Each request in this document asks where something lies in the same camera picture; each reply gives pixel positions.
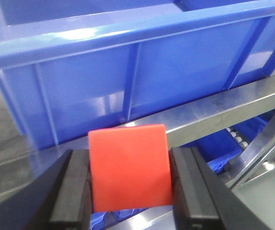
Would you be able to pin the large blue target bin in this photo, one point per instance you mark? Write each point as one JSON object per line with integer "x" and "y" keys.
{"x": 71, "y": 66}

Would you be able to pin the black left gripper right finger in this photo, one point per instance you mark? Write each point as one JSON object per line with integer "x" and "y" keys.
{"x": 201, "y": 201}

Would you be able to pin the red cube block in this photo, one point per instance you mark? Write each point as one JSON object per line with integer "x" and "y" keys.
{"x": 130, "y": 167}

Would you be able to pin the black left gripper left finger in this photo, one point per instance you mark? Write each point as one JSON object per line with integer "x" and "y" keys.
{"x": 70, "y": 206}

